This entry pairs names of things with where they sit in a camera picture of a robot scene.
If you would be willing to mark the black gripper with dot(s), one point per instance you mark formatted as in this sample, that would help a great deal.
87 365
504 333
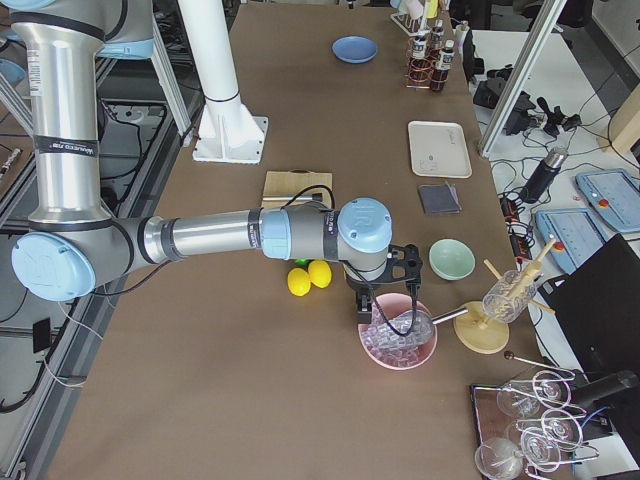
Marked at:
356 287

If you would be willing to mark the blue plate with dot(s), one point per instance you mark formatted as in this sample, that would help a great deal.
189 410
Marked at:
354 49

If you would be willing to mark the mint green bowl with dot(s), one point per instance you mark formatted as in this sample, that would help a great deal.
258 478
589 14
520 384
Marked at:
451 259

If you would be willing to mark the metal ice scoop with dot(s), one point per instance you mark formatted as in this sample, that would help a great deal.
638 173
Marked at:
414 327

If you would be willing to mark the grey folded cloth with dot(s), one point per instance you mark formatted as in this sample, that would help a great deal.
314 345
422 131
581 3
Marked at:
439 199

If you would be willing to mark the pink bowl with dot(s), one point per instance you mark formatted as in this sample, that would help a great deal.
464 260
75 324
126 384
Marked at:
397 303

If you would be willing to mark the pile of clear ice cubes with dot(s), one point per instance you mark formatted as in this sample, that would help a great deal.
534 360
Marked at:
371 337

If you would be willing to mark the yellow lemon far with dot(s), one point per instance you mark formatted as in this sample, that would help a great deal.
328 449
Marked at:
320 273

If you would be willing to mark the yellow lemon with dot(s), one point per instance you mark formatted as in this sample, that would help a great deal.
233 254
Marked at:
320 273
298 282

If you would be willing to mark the wooden glass stand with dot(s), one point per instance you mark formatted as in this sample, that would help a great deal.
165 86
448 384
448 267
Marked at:
482 334

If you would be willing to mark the yellow lemon near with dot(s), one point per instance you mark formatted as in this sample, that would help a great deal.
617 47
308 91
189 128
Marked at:
298 282

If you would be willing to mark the clear textured glass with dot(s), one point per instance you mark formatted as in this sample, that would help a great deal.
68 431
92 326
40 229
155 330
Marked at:
509 296

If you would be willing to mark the cream serving tray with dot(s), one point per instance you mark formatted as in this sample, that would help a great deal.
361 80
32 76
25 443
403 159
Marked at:
438 149

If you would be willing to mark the wooden cutting board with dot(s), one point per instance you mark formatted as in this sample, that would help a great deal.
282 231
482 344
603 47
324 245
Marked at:
281 186

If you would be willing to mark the black thermos bottle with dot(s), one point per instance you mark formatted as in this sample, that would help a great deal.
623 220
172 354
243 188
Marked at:
544 174

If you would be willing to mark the blue teach pendant near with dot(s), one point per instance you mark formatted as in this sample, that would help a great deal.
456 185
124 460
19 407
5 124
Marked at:
577 233

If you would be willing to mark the blue teach pendant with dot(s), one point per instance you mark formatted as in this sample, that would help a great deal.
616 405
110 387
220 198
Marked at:
614 196
577 233

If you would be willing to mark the dark sauce bottle one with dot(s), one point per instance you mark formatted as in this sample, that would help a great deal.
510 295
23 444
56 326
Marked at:
419 66

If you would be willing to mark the dark sauce bottle two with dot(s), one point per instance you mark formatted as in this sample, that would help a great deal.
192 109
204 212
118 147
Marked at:
442 66

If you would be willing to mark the black monitor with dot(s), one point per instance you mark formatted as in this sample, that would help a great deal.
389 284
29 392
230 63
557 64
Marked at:
597 308

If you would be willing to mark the blue teach pendant far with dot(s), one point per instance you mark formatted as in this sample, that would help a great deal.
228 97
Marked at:
614 196

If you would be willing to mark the dark sauce bottle three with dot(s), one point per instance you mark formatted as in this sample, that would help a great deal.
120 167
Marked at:
437 38

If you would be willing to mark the copper wire bottle rack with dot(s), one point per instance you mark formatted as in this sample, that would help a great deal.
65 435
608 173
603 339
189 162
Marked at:
429 59

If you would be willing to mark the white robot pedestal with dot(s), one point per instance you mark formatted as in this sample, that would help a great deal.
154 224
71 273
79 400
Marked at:
228 132

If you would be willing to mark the white wire cup rack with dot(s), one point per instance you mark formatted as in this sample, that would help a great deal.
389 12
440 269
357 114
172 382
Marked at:
413 16

